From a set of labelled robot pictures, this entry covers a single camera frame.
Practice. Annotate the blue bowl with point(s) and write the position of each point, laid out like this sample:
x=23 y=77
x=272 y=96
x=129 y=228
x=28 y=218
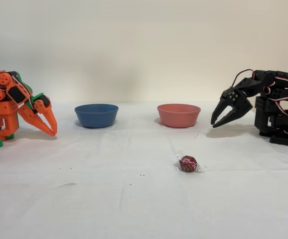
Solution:
x=96 y=117

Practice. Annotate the pink bowl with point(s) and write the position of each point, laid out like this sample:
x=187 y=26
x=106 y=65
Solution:
x=179 y=117

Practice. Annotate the white tablecloth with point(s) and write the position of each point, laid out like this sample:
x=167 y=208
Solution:
x=109 y=199

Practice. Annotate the red candy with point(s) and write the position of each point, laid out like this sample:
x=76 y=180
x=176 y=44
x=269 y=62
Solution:
x=187 y=163

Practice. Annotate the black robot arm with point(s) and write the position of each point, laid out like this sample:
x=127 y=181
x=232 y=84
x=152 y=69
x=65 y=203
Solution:
x=278 y=94

